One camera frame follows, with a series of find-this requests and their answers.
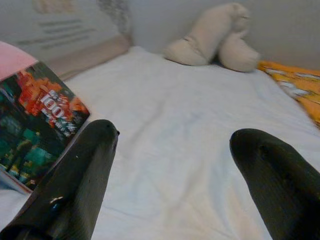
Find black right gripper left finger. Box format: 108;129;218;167
0;119;121;240

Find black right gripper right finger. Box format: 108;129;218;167
229;127;320;240

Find pink pillow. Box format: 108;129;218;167
0;40;39;82

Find yellow cartoon print blanket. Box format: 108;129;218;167
256;59;320;131

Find bed with white sheet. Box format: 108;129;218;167
0;45;320;240

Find cream plush toy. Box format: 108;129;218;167
161;1;261;74

